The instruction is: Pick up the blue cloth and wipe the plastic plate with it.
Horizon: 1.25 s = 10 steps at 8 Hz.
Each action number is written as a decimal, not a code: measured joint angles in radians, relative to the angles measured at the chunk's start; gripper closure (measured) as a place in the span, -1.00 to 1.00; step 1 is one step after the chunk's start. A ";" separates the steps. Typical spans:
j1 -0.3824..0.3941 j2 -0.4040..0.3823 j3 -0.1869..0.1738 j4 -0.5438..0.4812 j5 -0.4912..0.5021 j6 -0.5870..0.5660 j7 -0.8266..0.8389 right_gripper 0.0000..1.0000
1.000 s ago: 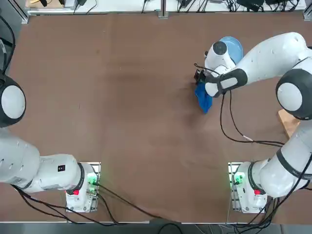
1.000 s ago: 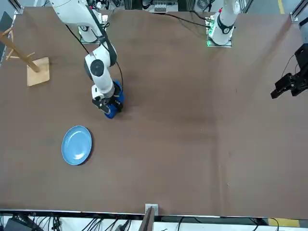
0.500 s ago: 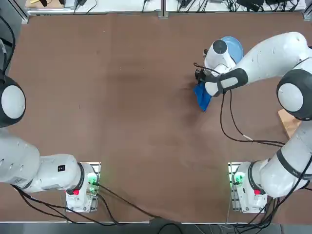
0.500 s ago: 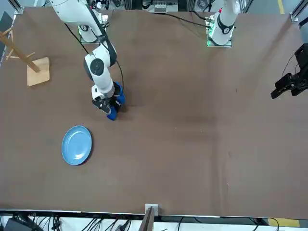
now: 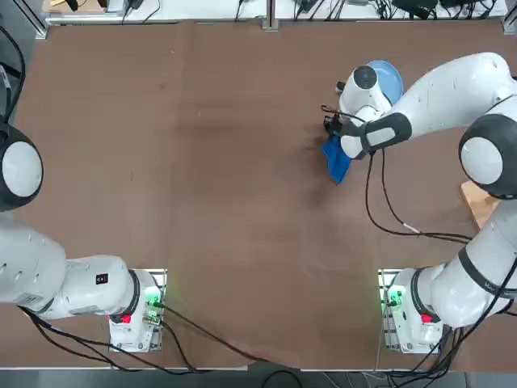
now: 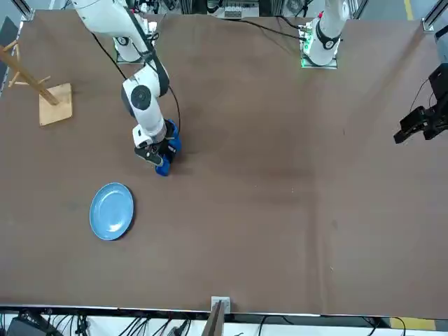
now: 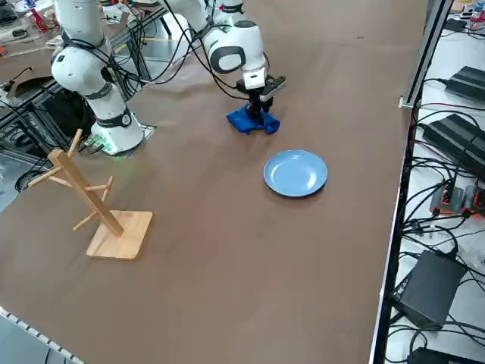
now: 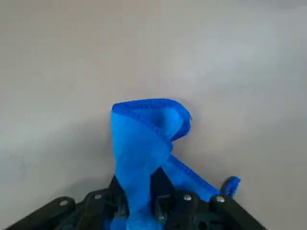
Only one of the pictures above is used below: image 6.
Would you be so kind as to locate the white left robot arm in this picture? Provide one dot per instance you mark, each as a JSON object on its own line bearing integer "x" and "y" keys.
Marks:
{"x": 323, "y": 38}

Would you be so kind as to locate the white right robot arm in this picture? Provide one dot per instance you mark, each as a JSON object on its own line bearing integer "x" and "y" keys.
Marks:
{"x": 145, "y": 105}

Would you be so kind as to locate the grey panel with slotted edge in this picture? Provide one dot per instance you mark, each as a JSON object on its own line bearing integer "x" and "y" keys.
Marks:
{"x": 8, "y": 42}

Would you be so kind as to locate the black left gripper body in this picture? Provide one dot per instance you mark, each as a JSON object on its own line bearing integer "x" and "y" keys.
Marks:
{"x": 441, "y": 87}

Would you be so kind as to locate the wooden cup rack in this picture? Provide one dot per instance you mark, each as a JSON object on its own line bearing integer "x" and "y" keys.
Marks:
{"x": 56, "y": 105}

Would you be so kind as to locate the white power strip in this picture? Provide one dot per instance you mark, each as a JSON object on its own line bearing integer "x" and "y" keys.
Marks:
{"x": 234, "y": 13}

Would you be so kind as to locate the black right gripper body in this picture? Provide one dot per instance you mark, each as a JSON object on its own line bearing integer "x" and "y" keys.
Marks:
{"x": 150, "y": 155}

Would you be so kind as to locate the blue cloth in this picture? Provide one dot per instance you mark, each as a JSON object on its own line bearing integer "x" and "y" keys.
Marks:
{"x": 164, "y": 169}

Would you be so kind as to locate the light blue plastic plate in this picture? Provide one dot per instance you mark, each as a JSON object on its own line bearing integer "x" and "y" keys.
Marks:
{"x": 112, "y": 210}

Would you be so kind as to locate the aluminium frame post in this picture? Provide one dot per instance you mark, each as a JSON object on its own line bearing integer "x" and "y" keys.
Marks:
{"x": 218, "y": 318}

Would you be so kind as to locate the large black power box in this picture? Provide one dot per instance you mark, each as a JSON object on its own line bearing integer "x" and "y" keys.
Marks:
{"x": 24, "y": 327}

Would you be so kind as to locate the aluminium corner profile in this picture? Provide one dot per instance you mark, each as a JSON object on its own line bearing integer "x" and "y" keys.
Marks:
{"x": 24, "y": 8}
{"x": 434, "y": 15}

